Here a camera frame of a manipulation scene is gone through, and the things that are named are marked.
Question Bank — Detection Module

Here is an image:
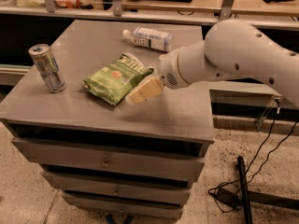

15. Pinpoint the grey drawer cabinet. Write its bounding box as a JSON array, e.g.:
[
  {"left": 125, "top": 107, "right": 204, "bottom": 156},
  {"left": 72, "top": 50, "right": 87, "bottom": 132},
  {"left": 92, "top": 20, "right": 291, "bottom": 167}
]
[{"left": 1, "top": 20, "right": 214, "bottom": 209}]

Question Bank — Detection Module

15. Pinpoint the green jalapeno chip bag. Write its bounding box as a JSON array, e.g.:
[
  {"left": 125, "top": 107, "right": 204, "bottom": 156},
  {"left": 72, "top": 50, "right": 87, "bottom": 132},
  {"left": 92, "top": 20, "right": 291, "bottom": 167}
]
[{"left": 80, "top": 53, "right": 154, "bottom": 106}]

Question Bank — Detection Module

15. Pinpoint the grey middle drawer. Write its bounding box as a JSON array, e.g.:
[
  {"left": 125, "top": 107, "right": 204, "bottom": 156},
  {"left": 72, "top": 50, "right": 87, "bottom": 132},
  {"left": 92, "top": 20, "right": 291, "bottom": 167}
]
[{"left": 42, "top": 171, "right": 190, "bottom": 206}]

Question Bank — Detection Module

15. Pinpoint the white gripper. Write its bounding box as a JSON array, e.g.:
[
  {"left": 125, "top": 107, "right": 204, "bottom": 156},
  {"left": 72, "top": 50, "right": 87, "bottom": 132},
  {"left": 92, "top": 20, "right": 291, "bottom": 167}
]
[{"left": 125, "top": 49, "right": 190, "bottom": 105}]

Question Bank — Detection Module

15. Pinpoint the grey top drawer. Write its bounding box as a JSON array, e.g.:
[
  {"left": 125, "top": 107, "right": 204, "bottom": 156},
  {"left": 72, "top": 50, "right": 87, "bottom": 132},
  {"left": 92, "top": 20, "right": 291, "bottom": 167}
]
[{"left": 12, "top": 137, "right": 204, "bottom": 182}]

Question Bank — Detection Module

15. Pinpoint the metal railing frame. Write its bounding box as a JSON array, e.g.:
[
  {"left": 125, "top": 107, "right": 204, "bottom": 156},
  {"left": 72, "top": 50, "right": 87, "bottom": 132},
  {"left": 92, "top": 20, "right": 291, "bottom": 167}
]
[{"left": 0, "top": 0, "right": 299, "bottom": 31}]

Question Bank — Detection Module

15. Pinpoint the grey bottom drawer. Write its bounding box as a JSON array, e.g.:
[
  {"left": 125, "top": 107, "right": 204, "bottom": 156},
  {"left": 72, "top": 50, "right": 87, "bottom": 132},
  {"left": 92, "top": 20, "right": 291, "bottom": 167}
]
[{"left": 62, "top": 192, "right": 183, "bottom": 219}]

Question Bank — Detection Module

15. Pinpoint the silver drink can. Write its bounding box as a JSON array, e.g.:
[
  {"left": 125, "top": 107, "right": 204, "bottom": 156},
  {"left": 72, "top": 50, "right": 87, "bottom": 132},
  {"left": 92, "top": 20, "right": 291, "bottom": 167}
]
[{"left": 28, "top": 44, "right": 65, "bottom": 93}]

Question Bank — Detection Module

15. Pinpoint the black power cable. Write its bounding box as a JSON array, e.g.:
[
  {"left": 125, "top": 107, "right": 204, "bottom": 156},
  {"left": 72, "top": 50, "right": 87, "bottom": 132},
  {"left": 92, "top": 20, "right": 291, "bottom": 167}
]
[{"left": 207, "top": 101, "right": 299, "bottom": 214}]

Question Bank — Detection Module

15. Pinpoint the grey drawer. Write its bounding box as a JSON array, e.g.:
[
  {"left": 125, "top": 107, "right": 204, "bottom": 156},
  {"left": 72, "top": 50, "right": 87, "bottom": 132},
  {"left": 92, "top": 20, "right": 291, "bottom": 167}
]
[
  {"left": 12, "top": 137, "right": 204, "bottom": 182},
  {"left": 42, "top": 171, "right": 190, "bottom": 206},
  {"left": 62, "top": 192, "right": 183, "bottom": 219}
]

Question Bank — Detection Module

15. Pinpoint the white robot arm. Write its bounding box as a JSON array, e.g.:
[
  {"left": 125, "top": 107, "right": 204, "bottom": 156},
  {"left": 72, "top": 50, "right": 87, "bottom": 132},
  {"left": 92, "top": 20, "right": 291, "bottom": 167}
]
[{"left": 126, "top": 20, "right": 299, "bottom": 106}]

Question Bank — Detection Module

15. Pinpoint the black power adapter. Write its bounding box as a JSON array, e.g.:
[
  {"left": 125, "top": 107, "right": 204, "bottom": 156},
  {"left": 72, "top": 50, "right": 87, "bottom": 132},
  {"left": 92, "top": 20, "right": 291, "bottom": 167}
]
[{"left": 216, "top": 188, "right": 242, "bottom": 209}]

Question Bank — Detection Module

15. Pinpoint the clear plastic water bottle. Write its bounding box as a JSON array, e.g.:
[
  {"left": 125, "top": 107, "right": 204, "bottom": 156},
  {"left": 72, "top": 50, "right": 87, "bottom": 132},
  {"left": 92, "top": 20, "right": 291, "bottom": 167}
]
[{"left": 122, "top": 27, "right": 173, "bottom": 52}]

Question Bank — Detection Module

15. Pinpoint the black metal stand base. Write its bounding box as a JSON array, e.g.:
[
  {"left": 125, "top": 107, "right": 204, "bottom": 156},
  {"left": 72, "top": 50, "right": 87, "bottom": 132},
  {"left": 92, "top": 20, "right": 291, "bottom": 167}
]
[{"left": 236, "top": 155, "right": 299, "bottom": 224}]

